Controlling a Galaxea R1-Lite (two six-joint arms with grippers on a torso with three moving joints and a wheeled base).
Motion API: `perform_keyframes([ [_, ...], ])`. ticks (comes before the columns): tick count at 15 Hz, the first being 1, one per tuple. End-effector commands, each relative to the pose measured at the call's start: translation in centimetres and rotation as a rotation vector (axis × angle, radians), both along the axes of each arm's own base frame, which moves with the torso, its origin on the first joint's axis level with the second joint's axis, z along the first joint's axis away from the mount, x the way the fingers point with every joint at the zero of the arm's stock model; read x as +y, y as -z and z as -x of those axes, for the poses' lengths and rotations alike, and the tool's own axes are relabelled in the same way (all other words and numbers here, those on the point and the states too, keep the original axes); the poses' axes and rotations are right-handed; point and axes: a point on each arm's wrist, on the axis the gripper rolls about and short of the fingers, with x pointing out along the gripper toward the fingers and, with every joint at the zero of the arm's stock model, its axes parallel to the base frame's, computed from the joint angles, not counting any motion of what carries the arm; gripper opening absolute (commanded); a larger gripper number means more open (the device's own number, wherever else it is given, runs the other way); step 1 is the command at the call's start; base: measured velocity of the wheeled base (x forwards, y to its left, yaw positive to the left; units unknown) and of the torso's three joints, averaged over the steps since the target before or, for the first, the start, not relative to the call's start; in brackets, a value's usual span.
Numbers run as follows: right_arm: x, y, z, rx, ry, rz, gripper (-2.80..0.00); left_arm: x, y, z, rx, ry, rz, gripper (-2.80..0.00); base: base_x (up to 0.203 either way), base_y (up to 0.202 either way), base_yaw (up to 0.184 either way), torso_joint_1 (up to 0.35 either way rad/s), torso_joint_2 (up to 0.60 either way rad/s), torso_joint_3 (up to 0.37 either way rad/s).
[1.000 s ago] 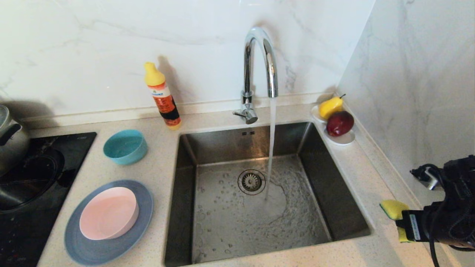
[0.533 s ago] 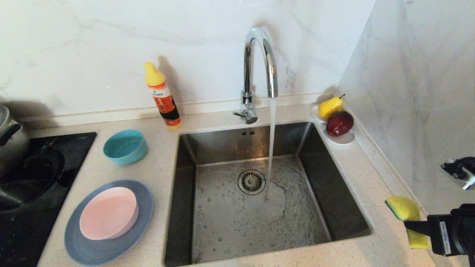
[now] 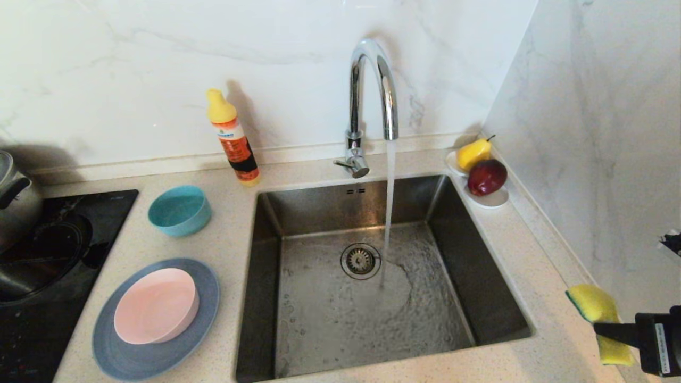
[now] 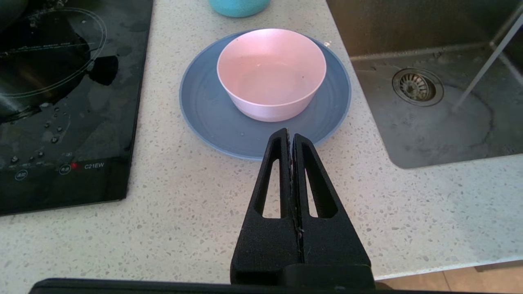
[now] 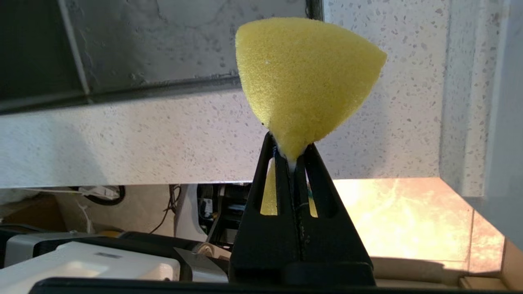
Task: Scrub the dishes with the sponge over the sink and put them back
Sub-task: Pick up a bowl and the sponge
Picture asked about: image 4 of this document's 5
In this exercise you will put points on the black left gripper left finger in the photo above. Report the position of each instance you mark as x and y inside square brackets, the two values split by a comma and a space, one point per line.
[265, 245]

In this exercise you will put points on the black induction cooktop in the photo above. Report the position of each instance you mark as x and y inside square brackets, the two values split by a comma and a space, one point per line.
[61, 102]

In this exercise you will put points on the pink bowl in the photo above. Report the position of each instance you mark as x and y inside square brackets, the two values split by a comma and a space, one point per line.
[271, 69]

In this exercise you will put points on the metal sink drain strainer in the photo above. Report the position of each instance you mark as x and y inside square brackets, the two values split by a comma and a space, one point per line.
[417, 86]

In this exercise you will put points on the running water stream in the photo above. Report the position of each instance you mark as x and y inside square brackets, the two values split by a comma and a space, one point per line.
[476, 79]

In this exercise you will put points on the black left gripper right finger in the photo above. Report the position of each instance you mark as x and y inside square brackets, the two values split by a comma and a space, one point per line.
[333, 245]

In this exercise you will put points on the stainless steel sink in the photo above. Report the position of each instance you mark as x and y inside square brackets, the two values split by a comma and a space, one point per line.
[429, 134]

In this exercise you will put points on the teal bowl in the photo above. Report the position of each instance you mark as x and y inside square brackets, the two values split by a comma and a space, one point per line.
[239, 7]

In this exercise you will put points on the blue round plate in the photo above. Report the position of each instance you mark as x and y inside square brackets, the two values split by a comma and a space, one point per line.
[204, 106]

